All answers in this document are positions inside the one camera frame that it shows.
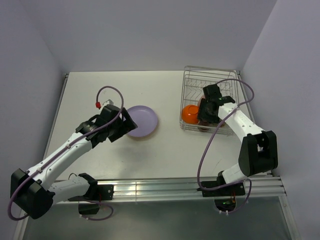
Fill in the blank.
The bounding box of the dark brown mug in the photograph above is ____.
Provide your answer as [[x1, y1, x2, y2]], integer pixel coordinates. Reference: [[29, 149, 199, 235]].
[[197, 121, 212, 132]]

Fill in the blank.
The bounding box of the orange white bowl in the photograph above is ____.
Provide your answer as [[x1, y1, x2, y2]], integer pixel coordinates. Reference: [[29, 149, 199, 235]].
[[181, 104, 199, 125]]

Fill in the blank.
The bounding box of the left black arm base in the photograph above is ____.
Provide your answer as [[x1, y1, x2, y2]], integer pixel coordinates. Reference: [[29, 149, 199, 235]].
[[77, 184, 114, 221]]

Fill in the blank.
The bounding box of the aluminium mounting rail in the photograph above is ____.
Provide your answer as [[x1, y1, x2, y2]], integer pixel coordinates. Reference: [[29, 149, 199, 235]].
[[53, 174, 286, 204]]

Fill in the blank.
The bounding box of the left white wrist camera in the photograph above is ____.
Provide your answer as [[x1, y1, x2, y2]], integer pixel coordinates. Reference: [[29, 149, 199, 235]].
[[95, 99, 114, 111]]

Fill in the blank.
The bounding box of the pink coffee mug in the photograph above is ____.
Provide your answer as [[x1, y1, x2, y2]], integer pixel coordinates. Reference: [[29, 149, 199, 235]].
[[197, 95, 206, 107]]

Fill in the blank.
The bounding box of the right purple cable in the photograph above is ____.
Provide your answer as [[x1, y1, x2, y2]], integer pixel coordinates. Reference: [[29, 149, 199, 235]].
[[196, 78, 256, 213]]

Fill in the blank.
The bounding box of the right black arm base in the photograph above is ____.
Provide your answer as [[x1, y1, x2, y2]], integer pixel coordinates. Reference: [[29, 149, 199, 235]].
[[196, 180, 246, 216]]

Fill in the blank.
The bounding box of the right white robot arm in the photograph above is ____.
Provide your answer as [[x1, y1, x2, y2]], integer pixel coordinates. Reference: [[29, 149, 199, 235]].
[[197, 84, 278, 195]]

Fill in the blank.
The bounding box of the wire dish rack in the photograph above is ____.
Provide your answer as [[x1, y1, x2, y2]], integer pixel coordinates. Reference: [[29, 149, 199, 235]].
[[179, 65, 240, 133]]

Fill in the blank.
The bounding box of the purple plastic plate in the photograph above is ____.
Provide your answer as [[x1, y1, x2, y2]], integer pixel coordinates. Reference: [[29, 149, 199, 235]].
[[127, 105, 158, 138]]

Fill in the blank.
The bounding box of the purple cable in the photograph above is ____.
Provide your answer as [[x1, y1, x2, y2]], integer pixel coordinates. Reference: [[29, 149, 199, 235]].
[[196, 78, 256, 213], [6, 86, 125, 222]]

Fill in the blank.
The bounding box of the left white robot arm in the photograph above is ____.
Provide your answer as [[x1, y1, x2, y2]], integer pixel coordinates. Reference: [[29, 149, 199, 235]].
[[9, 104, 138, 220]]

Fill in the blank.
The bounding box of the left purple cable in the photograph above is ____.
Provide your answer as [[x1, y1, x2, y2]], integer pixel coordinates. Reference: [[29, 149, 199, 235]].
[[6, 86, 125, 222]]

